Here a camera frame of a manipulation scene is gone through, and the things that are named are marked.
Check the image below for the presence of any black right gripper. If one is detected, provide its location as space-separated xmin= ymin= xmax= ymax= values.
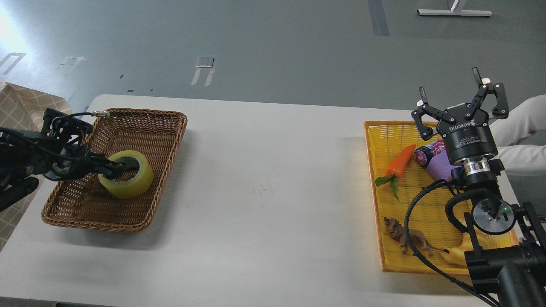
xmin=411 ymin=67 xmax=510 ymax=167

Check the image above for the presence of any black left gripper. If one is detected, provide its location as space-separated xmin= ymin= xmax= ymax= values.
xmin=41 ymin=145 xmax=140 ymax=182

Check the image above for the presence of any yellow tape roll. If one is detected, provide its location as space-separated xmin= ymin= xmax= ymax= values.
xmin=97 ymin=150 xmax=154 ymax=200

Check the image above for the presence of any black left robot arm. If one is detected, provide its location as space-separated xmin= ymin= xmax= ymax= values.
xmin=0 ymin=108 xmax=138 ymax=211

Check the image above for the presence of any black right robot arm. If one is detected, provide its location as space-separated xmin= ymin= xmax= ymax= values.
xmin=404 ymin=68 xmax=546 ymax=307

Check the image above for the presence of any brown wicker basket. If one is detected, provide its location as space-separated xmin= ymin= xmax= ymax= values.
xmin=41 ymin=107 xmax=188 ymax=233

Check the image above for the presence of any purple block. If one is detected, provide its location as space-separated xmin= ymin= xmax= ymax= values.
xmin=425 ymin=151 xmax=458 ymax=181

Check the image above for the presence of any small purple labelled can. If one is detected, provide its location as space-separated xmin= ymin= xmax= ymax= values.
xmin=414 ymin=139 xmax=445 ymax=167

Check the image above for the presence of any white clothed person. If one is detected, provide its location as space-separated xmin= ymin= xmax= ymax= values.
xmin=490 ymin=95 xmax=546 ymax=177

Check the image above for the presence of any orange toy carrot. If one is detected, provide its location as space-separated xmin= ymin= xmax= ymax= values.
xmin=374 ymin=144 xmax=417 ymax=202

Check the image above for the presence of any yellow plastic basket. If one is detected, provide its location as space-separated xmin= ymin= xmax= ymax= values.
xmin=363 ymin=121 xmax=520 ymax=274

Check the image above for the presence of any white metal stand base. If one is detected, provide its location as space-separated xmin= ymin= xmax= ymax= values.
xmin=417 ymin=0 xmax=493 ymax=18

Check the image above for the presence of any beige checkered cloth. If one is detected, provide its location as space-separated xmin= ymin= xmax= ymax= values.
xmin=0 ymin=81 xmax=73 ymax=249

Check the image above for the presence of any brown toy lion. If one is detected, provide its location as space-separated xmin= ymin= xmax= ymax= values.
xmin=383 ymin=217 xmax=450 ymax=256

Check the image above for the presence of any yellow toy croissant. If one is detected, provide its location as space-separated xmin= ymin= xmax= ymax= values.
xmin=440 ymin=231 xmax=490 ymax=267

